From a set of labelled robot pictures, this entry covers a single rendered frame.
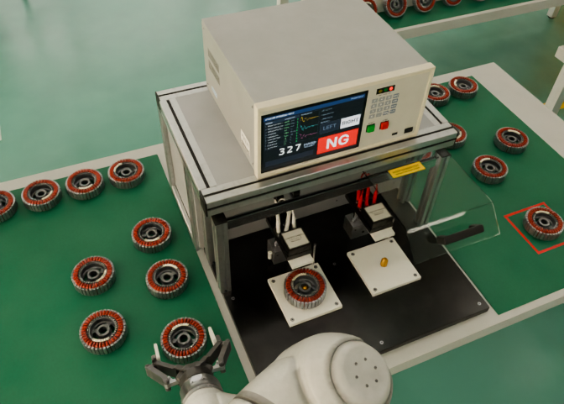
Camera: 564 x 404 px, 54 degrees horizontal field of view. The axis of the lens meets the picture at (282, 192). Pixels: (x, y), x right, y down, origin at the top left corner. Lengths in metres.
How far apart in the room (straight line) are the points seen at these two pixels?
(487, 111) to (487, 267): 0.74
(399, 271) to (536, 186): 0.64
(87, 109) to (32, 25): 1.07
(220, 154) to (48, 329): 0.63
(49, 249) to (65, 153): 1.49
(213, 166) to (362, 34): 0.48
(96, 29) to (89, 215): 2.52
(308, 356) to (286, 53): 0.89
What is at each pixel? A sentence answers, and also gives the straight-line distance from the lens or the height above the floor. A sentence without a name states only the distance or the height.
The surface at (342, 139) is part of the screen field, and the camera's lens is 1.32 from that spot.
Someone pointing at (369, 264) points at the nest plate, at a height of 0.78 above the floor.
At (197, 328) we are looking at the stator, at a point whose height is 0.79.
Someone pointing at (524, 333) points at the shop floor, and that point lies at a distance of 2.57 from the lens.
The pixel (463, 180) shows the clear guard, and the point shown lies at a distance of 1.45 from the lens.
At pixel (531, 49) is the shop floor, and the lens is 4.28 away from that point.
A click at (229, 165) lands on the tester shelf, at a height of 1.11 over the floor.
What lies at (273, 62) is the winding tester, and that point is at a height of 1.32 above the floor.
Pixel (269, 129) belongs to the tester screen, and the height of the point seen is 1.26.
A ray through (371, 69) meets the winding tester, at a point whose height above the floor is 1.32.
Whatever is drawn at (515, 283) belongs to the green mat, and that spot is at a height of 0.75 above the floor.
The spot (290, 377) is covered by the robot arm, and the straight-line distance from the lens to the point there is 0.57.
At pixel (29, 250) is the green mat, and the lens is 1.74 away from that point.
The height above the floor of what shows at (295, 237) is 0.92.
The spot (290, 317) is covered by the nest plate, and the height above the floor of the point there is 0.78.
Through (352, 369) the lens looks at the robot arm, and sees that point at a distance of 0.55.
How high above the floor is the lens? 2.03
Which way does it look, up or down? 46 degrees down
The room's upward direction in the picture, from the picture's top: 3 degrees clockwise
